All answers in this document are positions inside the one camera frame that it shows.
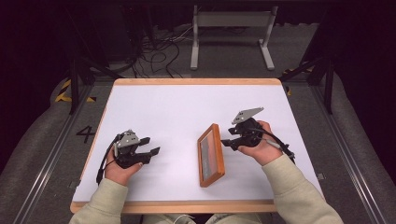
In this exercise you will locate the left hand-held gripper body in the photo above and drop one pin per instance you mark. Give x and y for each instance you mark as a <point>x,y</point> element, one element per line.
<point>127,155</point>

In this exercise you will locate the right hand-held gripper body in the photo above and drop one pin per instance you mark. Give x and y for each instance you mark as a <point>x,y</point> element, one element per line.
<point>249,133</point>

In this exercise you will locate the orange wooden picture frame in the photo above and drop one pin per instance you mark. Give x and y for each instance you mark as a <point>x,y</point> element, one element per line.
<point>219,155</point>

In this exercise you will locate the person's left hand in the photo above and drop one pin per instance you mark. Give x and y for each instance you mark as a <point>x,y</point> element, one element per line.
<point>120,174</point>

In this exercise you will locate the person's right hand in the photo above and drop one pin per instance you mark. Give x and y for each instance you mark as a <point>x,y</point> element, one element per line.
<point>266,152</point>

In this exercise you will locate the yellow black hazard tape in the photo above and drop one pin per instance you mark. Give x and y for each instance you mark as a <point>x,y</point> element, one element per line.
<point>289,90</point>
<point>63,93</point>

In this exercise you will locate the person's lap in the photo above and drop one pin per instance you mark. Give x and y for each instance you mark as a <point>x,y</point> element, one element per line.
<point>230,219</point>

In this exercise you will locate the black metal stand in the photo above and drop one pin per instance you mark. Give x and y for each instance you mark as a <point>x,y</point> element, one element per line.
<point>74,81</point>
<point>328,84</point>

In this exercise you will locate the grey metal stand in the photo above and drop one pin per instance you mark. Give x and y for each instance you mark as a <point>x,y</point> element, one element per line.
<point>232,20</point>

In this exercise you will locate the small grey bracket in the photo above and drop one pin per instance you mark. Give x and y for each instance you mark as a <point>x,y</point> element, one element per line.
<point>320,176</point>
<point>74,184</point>

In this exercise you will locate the aluminium floor rail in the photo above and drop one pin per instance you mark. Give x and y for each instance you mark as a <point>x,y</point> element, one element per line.
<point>348,161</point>
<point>46,174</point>

